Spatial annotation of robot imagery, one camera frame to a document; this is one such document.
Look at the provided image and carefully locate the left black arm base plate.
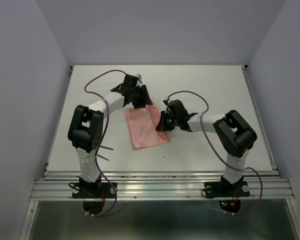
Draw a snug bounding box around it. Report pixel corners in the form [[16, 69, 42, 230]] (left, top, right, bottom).
[[68, 182, 116, 199]]

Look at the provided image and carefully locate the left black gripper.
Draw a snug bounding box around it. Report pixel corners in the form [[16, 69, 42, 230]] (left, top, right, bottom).
[[130, 84, 153, 109]]

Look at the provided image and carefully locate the teal plastic utensil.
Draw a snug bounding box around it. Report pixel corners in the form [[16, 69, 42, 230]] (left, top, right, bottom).
[[99, 145, 114, 151]]

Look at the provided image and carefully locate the teal plastic spoon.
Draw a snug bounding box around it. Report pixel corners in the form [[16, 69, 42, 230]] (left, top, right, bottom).
[[96, 154, 110, 162]]

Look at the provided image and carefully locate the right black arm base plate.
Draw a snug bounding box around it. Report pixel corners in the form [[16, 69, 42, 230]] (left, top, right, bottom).
[[201, 181, 250, 199]]

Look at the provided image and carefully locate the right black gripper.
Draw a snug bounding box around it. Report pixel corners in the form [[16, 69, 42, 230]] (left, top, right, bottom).
[[156, 110, 179, 131]]

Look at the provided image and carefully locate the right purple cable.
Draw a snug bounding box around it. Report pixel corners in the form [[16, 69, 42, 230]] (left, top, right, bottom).
[[164, 90, 264, 216]]

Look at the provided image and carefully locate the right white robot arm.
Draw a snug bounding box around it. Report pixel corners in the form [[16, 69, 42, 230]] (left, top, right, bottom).
[[156, 99, 258, 195]]

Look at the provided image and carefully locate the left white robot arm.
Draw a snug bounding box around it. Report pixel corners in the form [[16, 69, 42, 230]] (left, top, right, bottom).
[[67, 74, 153, 197]]

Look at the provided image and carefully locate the pink satin napkin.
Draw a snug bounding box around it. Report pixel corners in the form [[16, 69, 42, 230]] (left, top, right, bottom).
[[124, 102, 170, 150]]

